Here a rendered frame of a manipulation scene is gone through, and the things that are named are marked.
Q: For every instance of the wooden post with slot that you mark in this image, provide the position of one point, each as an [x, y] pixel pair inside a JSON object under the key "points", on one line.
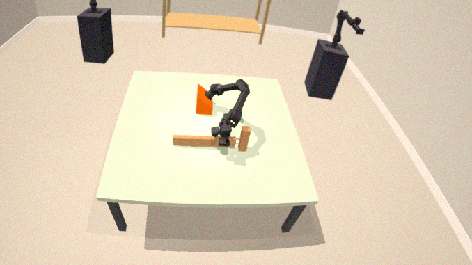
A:
{"points": [[244, 138]]}

